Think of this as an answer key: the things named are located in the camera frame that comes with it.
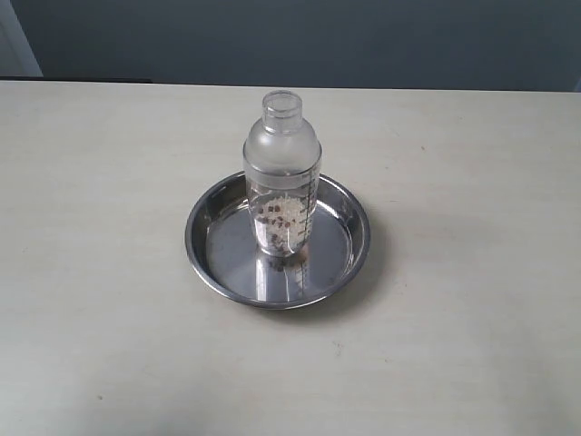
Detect clear plastic shaker bottle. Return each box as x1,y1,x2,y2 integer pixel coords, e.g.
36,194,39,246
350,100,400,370
242,90,322,257

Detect round stainless steel plate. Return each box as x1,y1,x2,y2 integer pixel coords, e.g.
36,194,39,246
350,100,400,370
184,173,370,310

